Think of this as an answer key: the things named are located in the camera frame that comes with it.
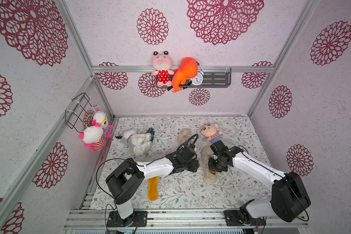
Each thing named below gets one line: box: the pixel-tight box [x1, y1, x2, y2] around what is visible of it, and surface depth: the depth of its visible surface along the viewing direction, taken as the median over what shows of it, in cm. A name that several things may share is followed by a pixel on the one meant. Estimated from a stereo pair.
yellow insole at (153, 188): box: [147, 175, 160, 202], surface depth 85 cm
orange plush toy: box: [171, 57, 198, 93], surface depth 87 cm
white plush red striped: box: [79, 125, 106, 152], surface depth 87 cm
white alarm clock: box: [191, 68, 205, 86], surface depth 92 cm
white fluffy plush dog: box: [120, 129, 153, 157], surface depth 95 cm
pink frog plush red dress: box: [151, 50, 175, 88], surface depth 87 cm
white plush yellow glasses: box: [91, 108, 114, 138], surface depth 96 cm
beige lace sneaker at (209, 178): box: [201, 146, 218, 186], surface depth 85 cm
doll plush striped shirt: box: [200, 123, 223, 144], surface depth 105 cm
